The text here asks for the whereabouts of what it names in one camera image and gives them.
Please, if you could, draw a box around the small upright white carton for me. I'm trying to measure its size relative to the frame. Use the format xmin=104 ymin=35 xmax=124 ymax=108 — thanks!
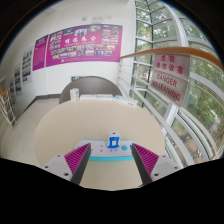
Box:
xmin=69 ymin=87 xmax=81 ymax=102

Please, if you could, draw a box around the grey curved chair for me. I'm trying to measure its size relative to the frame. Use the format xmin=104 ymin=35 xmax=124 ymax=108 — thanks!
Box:
xmin=58 ymin=75 xmax=124 ymax=105

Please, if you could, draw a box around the white railing with wooden handrail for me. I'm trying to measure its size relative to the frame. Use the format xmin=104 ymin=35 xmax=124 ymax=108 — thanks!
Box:
xmin=117 ymin=46 xmax=224 ymax=168

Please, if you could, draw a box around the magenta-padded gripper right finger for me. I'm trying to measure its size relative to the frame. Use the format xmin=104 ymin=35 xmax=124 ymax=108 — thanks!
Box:
xmin=131 ymin=142 xmax=182 ymax=186

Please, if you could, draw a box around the white photo wall poster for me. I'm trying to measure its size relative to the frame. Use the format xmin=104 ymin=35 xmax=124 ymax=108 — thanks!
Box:
xmin=21 ymin=46 xmax=34 ymax=84
xmin=8 ymin=78 xmax=16 ymax=102
xmin=13 ymin=64 xmax=23 ymax=95

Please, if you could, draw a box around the white and red danger sign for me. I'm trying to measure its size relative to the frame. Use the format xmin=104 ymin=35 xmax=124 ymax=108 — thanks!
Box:
xmin=149 ymin=53 xmax=192 ymax=108

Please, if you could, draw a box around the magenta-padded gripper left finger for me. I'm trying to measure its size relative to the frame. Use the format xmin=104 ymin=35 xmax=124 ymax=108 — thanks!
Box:
xmin=41 ymin=142 xmax=92 ymax=186

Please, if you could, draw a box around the white stair railing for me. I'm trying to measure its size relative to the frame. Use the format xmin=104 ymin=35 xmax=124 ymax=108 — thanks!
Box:
xmin=0 ymin=86 xmax=18 ymax=130

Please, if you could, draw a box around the narrow magenta text poster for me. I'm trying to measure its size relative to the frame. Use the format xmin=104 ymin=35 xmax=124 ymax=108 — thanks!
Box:
xmin=32 ymin=34 xmax=49 ymax=72

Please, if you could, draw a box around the white and blue charger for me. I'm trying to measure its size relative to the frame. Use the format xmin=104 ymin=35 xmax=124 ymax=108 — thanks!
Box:
xmin=106 ymin=131 xmax=121 ymax=149

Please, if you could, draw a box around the large magenta photo poster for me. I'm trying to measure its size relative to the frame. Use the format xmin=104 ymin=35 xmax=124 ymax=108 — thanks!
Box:
xmin=45 ymin=23 xmax=124 ymax=68

